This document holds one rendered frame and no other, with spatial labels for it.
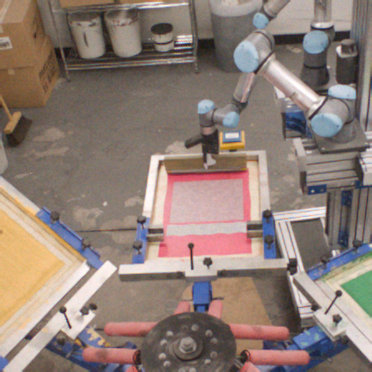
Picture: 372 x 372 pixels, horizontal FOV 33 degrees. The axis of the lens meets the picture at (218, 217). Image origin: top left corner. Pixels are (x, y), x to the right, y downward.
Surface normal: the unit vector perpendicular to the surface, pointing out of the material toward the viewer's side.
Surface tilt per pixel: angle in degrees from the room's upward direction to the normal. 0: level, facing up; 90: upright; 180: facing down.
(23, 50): 90
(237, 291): 0
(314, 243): 0
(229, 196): 0
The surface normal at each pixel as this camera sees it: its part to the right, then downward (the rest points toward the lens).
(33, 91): -0.03, 0.68
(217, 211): -0.07, -0.74
